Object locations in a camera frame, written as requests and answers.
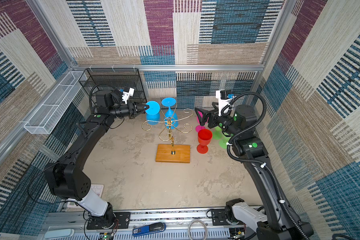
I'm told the wooden rack base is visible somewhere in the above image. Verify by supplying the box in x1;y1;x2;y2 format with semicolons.
156;144;190;164

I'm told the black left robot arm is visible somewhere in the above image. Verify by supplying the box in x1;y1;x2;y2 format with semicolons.
41;84;149;229

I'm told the white pink calculator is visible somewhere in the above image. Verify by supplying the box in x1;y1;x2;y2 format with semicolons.
67;184;104;208

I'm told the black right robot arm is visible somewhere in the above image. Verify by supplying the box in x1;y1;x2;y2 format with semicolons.
195;90;314;240

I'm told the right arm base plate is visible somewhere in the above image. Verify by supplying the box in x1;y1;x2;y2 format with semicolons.
209;209;229;226

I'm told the aluminium mounting rail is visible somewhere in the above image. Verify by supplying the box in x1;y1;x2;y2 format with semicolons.
38;207;259;240

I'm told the green wine glass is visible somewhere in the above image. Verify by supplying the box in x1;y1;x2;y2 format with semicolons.
219;136;230;150
212;127;223;140

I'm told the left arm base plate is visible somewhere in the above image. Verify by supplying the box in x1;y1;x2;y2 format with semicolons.
86;212;131;230

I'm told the light blue flat device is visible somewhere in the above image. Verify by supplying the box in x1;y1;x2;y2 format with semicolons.
44;229;75;240

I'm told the red wine glass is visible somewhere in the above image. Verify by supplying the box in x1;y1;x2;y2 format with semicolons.
196;129;213;154

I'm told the grey coiled cable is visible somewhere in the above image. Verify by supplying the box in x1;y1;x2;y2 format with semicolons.
188;219;208;240

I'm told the white wire basket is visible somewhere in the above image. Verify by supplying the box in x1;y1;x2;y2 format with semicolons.
24;71;87;135

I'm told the magenta wine glass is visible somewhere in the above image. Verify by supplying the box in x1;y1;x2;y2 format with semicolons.
195;125;205;133

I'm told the black mesh shelf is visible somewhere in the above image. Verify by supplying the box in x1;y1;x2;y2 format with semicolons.
79;68;148;108

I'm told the blue wine glass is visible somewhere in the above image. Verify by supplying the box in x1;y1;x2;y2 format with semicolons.
146;101;161;125
162;98;179;128

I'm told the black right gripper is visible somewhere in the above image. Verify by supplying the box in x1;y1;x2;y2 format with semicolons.
195;101;240;139

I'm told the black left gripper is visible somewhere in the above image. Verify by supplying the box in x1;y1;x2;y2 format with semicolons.
108;101;149;121

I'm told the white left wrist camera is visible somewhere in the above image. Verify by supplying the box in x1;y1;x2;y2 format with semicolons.
120;87;135;104

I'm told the blue black stapler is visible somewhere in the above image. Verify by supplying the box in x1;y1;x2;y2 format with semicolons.
132;222;167;238

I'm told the gold wire glass rack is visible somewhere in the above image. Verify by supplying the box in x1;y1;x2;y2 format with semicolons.
142;109;194;146

